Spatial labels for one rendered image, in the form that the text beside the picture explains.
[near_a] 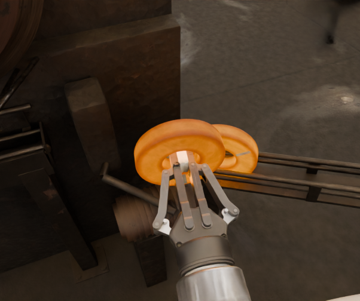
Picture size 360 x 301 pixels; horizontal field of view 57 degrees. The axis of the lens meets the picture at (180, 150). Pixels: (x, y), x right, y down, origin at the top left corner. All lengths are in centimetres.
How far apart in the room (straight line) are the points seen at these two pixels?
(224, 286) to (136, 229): 48
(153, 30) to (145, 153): 34
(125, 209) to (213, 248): 45
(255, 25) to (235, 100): 80
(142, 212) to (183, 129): 40
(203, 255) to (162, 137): 18
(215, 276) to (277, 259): 100
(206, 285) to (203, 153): 22
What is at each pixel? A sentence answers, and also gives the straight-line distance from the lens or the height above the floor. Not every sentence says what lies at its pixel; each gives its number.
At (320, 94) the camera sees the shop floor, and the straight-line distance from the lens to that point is 207.
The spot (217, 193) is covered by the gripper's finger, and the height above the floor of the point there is 85.
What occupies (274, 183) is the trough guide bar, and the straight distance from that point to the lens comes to 74.
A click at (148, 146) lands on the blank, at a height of 88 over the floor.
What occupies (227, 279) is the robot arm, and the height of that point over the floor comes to 87.
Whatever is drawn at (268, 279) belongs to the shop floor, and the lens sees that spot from 138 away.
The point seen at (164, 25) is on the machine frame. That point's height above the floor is 87.
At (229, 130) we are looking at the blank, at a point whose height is 78.
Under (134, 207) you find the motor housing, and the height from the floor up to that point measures 53.
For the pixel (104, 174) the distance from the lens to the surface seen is 83.
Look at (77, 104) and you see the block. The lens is 72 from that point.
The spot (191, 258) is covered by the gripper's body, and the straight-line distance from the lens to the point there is 44.
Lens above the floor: 127
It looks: 51 degrees down
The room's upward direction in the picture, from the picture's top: straight up
